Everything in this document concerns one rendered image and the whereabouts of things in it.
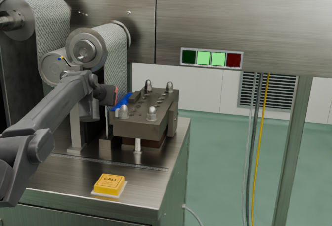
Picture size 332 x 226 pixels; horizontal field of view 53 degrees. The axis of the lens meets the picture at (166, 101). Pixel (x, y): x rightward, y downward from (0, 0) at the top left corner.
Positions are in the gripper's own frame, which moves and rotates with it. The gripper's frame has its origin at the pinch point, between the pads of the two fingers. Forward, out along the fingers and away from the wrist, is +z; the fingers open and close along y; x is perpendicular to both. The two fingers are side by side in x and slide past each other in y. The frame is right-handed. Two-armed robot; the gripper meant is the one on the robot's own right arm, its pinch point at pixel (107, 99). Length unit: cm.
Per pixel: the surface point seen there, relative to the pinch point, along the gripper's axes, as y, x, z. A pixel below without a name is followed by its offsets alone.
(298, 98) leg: 72, 16, 45
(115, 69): 0.1, 11.4, 3.1
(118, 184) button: 12.8, -26.5, -14.7
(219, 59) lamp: 36.2, 24.0, 21.2
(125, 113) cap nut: 7.6, -4.7, -1.5
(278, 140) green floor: 97, 14, 243
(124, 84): 0.1, 9.1, 16.5
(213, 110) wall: 27, 44, 279
